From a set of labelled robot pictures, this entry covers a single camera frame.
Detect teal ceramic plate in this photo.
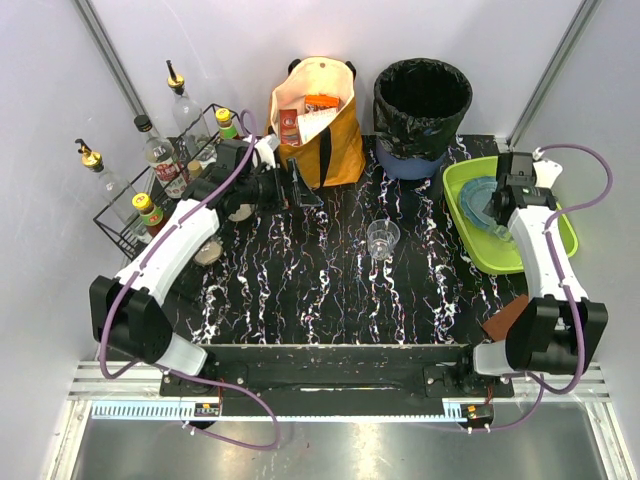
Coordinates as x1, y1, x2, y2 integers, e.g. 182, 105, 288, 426
458, 176, 497, 230

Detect clear glass bowl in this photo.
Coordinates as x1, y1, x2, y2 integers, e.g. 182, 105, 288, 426
467, 177, 497, 225

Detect clear glass tumbler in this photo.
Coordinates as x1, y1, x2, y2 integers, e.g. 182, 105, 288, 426
366, 219, 400, 260
488, 222, 516, 248

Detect glass jar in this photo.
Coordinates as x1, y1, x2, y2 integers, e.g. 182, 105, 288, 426
228, 204, 254, 223
193, 240, 223, 266

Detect small yellow seasoning bottle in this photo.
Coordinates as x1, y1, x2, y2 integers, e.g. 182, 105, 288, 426
187, 160, 203, 180

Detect glass jar front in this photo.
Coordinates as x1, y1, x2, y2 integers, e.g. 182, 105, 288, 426
193, 240, 223, 266

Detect clear bottle black cap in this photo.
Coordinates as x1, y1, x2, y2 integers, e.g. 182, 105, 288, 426
133, 114, 188, 199

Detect red sauce bottle yellow cap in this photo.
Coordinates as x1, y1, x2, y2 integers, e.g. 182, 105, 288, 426
131, 193, 169, 237

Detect clear oil bottle gold spout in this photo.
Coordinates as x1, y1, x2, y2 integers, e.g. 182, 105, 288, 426
75, 139, 152, 244

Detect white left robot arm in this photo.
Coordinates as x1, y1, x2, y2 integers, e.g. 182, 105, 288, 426
89, 134, 322, 376

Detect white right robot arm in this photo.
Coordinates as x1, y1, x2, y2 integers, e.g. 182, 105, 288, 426
473, 151, 608, 378

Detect lime green plastic tub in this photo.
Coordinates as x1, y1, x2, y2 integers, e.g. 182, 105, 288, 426
443, 156, 578, 279

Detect orange canvas tote bag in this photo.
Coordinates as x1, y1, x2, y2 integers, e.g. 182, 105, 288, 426
266, 56, 365, 189

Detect red snack box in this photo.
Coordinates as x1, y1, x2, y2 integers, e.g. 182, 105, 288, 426
278, 109, 302, 146

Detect white paper package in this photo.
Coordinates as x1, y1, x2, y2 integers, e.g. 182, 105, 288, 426
297, 108, 338, 144

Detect orange snack box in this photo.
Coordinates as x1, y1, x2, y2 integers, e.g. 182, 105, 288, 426
304, 94, 340, 113

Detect brown scouring pad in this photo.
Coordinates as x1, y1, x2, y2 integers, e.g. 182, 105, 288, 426
482, 295, 529, 342

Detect trash bin with black liner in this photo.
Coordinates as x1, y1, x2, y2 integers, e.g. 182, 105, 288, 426
373, 58, 473, 181

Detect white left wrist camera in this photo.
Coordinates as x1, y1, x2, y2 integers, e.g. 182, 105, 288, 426
252, 134, 280, 169

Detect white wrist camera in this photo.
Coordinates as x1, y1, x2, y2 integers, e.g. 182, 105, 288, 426
532, 147, 563, 189
252, 134, 280, 169

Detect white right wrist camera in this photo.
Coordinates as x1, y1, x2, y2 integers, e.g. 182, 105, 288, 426
532, 147, 563, 189

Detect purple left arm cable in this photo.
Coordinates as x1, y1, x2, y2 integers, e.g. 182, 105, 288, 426
98, 109, 282, 451

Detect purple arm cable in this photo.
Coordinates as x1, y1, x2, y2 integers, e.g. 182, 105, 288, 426
414, 144, 615, 434
98, 109, 282, 451

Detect black wire dish rack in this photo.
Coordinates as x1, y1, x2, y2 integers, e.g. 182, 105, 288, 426
93, 103, 281, 303

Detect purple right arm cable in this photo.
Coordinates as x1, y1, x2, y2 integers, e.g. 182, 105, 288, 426
414, 144, 615, 434

